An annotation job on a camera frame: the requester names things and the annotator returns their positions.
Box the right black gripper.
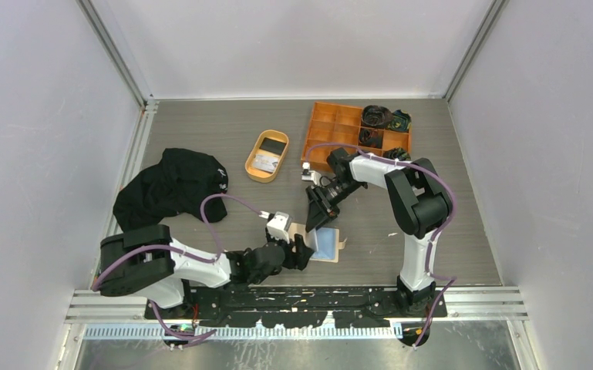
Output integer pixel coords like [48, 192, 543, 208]
[305, 179, 363, 234]

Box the beige leather card holder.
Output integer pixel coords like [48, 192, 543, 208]
[288, 223, 346, 263]

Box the silver credit card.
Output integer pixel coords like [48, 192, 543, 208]
[251, 153, 280, 173]

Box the yellow oval tray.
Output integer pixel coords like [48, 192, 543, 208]
[244, 129, 289, 183]

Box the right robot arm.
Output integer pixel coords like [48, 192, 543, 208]
[302, 143, 454, 317]

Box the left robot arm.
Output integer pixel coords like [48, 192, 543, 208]
[93, 224, 315, 318]

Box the orange compartment organizer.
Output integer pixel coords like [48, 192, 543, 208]
[301, 102, 412, 172]

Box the dark rolled tie middle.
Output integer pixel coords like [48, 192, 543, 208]
[358, 128, 384, 149]

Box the dark rolled tie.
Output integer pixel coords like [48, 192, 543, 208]
[358, 128, 384, 149]
[361, 105, 393, 129]

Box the dark rolled tie top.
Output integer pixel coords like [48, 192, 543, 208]
[361, 105, 393, 129]

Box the green patterned rolled tie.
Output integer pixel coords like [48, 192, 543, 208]
[387, 109, 412, 133]

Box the black cloth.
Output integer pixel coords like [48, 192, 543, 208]
[113, 148, 229, 232]

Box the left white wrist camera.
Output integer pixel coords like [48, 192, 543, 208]
[265, 212, 292, 245]

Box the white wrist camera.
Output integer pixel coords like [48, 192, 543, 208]
[301, 162, 323, 186]
[265, 212, 292, 245]

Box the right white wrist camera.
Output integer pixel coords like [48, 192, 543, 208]
[301, 162, 323, 186]

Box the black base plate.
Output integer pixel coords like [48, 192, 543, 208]
[158, 286, 447, 328]

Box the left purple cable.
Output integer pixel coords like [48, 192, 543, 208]
[91, 193, 271, 350]

